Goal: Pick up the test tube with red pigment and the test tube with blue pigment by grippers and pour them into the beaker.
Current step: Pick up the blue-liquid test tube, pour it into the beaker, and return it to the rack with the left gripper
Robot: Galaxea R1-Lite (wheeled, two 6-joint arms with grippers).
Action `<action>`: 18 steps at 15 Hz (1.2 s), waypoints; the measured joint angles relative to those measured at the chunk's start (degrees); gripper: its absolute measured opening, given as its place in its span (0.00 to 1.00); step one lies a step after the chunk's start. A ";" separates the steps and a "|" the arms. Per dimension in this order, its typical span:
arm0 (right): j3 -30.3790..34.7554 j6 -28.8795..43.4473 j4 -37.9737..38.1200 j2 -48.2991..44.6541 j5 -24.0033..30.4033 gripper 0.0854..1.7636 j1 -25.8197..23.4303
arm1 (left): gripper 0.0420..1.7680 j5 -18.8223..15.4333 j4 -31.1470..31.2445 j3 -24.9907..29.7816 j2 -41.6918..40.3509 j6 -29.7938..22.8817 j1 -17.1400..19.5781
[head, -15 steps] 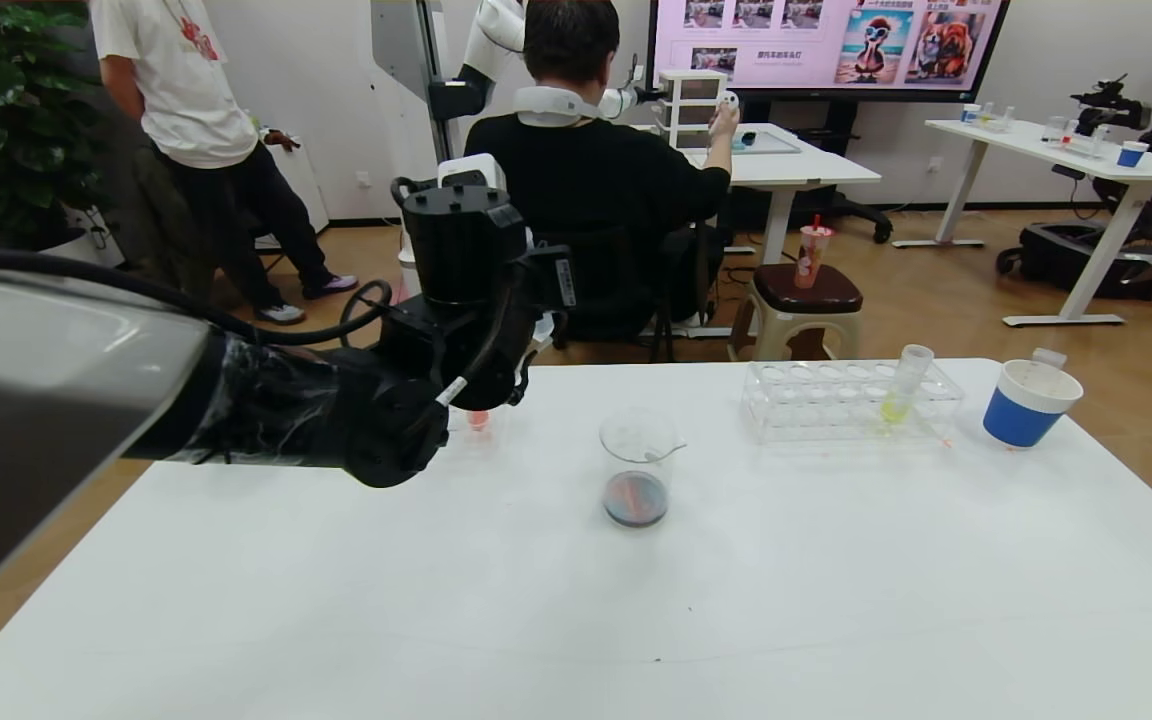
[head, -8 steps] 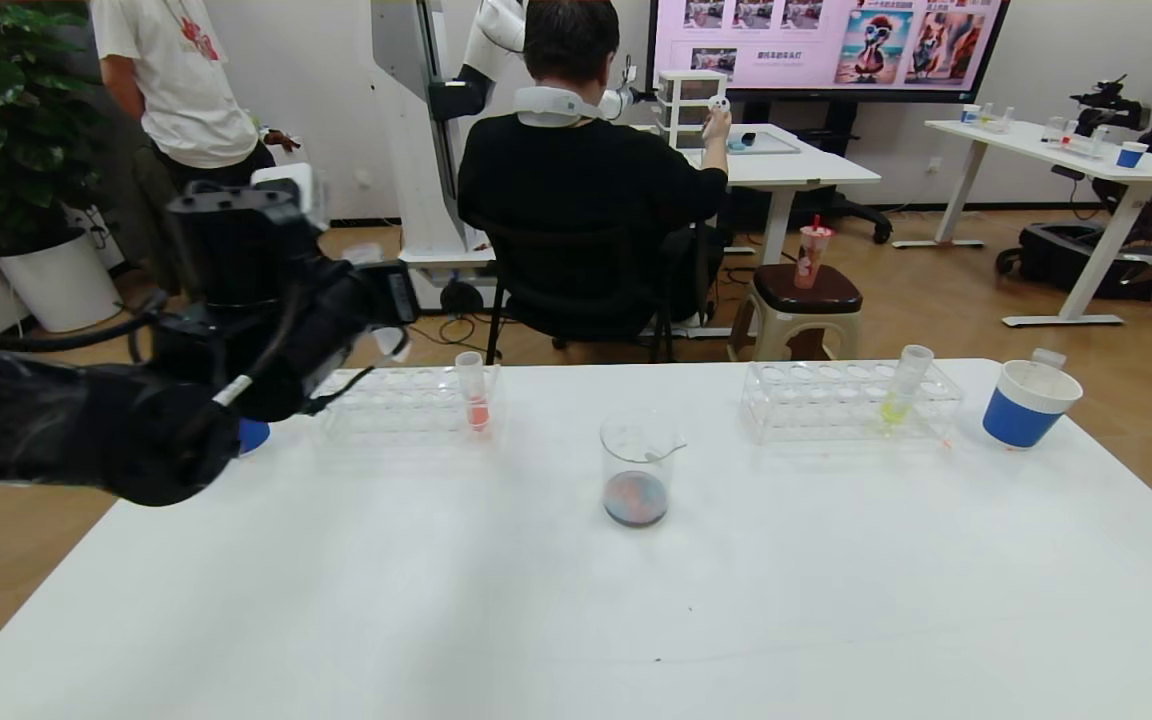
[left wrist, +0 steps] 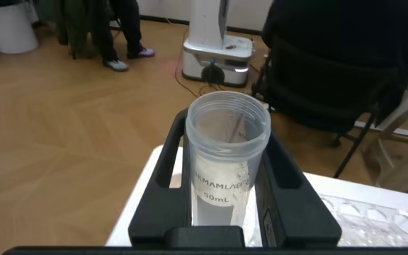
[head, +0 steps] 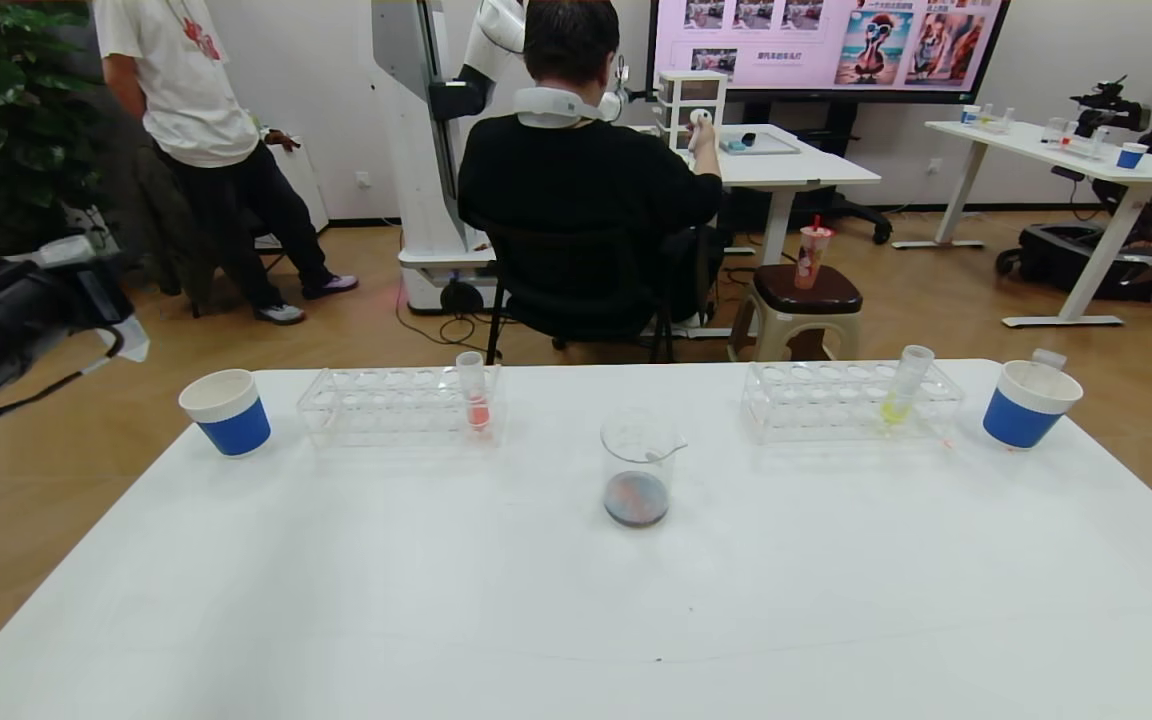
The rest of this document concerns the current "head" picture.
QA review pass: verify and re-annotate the white low cabinet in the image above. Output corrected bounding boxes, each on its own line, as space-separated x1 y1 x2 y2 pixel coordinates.
251 135 330 241

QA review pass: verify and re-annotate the long white desk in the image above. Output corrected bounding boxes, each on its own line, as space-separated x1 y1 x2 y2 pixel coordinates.
891 120 1152 329

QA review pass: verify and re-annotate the blue and white paper cup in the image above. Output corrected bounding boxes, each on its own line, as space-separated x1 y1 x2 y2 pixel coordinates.
983 358 1084 449
178 368 272 458

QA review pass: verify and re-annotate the large wall display screen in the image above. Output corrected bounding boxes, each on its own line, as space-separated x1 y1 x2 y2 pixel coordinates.
647 0 1011 104

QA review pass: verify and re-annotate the yellow pigment test tube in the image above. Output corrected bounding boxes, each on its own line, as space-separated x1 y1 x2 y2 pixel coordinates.
880 344 935 428

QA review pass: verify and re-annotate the clear glass beaker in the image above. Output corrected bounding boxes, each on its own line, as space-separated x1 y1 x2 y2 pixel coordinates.
600 410 687 530

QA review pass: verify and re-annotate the beige stool with brown seat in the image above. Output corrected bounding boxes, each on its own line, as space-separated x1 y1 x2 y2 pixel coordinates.
733 264 864 361

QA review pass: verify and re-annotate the standing person in white shirt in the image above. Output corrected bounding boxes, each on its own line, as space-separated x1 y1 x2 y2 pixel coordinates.
93 0 360 326

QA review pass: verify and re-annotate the pink drink cup with straw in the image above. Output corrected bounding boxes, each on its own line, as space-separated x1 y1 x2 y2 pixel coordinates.
794 215 835 291

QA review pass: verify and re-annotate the white neck band device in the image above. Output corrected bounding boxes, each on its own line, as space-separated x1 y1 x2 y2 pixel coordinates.
511 86 622 129

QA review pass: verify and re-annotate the green leafy plant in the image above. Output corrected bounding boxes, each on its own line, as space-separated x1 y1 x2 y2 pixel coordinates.
0 0 122 256

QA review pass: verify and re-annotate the black screen stand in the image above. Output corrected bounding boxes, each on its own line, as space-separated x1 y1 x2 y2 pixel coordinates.
726 100 892 246

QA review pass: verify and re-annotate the white small drawer unit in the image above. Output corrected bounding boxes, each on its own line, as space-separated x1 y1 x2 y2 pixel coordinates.
658 70 727 151

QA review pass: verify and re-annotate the black camera rig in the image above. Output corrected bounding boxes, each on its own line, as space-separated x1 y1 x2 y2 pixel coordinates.
1068 76 1152 139

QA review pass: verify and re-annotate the clear acrylic test tube rack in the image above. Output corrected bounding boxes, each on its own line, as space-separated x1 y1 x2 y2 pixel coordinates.
741 360 965 445
296 363 507 451

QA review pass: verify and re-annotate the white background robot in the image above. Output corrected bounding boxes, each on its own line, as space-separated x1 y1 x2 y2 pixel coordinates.
371 0 527 315

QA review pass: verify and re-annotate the grey tray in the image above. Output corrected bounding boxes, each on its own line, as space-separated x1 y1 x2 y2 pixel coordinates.
719 131 801 157

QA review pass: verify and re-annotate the seated person in black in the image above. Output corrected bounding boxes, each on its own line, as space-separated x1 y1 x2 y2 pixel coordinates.
456 0 727 341

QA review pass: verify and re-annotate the black office chair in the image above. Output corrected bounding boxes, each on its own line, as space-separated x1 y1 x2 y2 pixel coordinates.
484 222 727 363

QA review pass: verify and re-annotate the dark green jacket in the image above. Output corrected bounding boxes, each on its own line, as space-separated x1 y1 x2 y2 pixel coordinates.
126 145 202 301

